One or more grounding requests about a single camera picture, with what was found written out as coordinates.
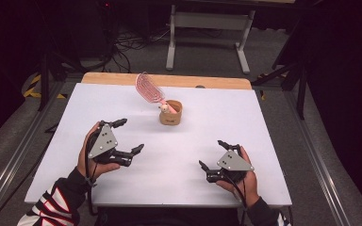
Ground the right hand-held gripper cable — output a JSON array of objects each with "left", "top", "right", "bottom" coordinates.
[{"left": 222, "top": 172, "right": 249, "bottom": 225}]

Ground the person's left hand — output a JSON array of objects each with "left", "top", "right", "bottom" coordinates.
[{"left": 76, "top": 121, "right": 121, "bottom": 182}]

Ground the person's right hand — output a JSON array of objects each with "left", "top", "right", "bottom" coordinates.
[{"left": 215, "top": 146, "right": 261, "bottom": 207}]

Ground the white table cover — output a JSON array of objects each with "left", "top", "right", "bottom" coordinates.
[{"left": 24, "top": 82, "right": 293, "bottom": 208}]

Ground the black tripod stand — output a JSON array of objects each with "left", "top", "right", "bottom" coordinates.
[
  {"left": 37, "top": 51, "right": 88, "bottom": 113},
  {"left": 250, "top": 18, "right": 309, "bottom": 121}
]

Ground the hand-held gripper cable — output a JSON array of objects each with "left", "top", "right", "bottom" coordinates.
[
  {"left": 84, "top": 131, "right": 100, "bottom": 218},
  {"left": 222, "top": 172, "right": 249, "bottom": 225}
]

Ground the left hand-held gripper cable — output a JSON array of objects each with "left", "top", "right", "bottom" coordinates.
[{"left": 84, "top": 131, "right": 100, "bottom": 218}]

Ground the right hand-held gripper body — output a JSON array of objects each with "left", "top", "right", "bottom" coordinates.
[{"left": 205, "top": 143, "right": 255, "bottom": 185}]

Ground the grey metal desk frame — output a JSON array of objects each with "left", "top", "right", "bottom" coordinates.
[{"left": 165, "top": 2, "right": 256, "bottom": 75}]

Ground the wooden cup with bear figure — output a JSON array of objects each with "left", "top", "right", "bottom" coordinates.
[{"left": 157, "top": 99, "right": 184, "bottom": 127}]

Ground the yellow black hazard tape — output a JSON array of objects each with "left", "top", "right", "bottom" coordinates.
[
  {"left": 256, "top": 73, "right": 288, "bottom": 102},
  {"left": 23, "top": 73, "right": 68, "bottom": 100}
]

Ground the aluminium floor rail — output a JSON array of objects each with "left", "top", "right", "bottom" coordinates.
[
  {"left": 0, "top": 80, "right": 65, "bottom": 226},
  {"left": 283, "top": 89, "right": 356, "bottom": 226}
]

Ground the pink hairbrush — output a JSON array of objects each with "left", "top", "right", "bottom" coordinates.
[{"left": 134, "top": 72, "right": 179, "bottom": 115}]

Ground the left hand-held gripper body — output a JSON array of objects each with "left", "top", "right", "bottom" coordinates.
[{"left": 87, "top": 122, "right": 134, "bottom": 168}]

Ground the bundle of black floor cables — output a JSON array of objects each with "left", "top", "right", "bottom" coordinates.
[{"left": 98, "top": 26, "right": 173, "bottom": 73}]

